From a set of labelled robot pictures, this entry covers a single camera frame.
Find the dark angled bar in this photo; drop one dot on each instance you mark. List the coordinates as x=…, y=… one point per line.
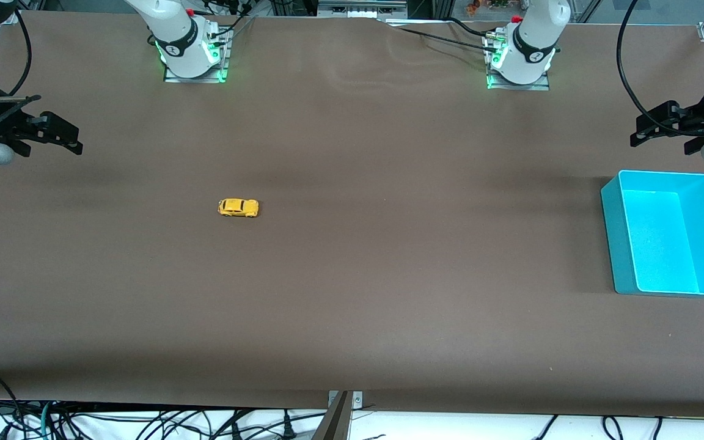
x=333, y=425

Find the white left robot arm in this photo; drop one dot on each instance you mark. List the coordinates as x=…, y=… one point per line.
x=535, y=36

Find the turquoise plastic bin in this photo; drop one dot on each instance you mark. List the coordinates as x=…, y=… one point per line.
x=663, y=244

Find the grey box behind table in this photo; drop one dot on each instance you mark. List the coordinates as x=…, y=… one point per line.
x=361, y=7

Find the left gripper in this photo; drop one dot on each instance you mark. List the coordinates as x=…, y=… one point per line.
x=696, y=117

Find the yellow beetle toy car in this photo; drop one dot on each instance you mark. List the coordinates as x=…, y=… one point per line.
x=237, y=208

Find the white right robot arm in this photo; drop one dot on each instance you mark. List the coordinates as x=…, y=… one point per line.
x=175, y=36

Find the small metal table bracket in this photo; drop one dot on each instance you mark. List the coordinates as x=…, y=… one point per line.
x=357, y=400

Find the brown table cover sheet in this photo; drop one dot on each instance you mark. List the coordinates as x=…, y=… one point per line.
x=388, y=275

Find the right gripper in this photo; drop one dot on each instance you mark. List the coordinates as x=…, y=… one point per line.
x=5, y=127

